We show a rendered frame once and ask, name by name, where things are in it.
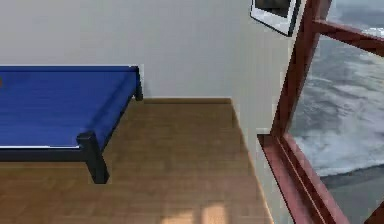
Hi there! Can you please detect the red-brown framed window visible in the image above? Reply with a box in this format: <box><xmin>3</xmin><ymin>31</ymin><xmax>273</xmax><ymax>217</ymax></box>
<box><xmin>257</xmin><ymin>0</ymin><xmax>384</xmax><ymax>224</ymax></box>

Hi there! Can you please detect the white framed wall picture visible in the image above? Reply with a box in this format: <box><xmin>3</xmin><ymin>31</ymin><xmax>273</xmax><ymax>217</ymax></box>
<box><xmin>249</xmin><ymin>0</ymin><xmax>303</xmax><ymax>38</ymax></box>

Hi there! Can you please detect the blue bed with black frame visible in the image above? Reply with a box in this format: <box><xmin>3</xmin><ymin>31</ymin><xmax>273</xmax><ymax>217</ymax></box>
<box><xmin>0</xmin><ymin>64</ymin><xmax>144</xmax><ymax>185</ymax></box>

